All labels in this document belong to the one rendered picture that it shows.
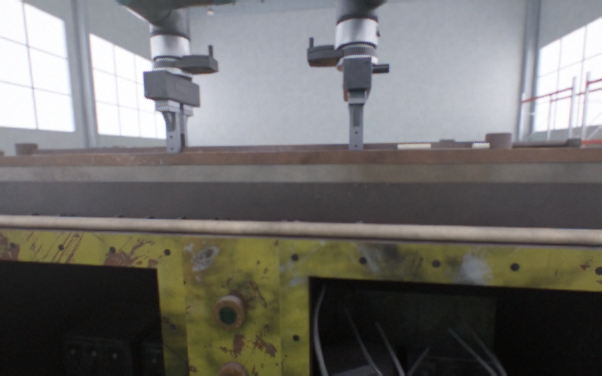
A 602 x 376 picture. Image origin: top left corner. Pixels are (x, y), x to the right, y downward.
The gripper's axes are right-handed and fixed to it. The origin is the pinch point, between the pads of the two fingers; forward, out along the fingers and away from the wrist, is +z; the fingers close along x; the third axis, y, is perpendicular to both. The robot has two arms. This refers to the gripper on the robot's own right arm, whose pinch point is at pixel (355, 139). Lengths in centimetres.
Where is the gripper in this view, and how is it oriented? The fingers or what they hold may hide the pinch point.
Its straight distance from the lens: 58.7
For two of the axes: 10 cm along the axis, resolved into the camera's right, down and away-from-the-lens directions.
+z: 0.1, 9.9, 1.2
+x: 1.6, -1.2, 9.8
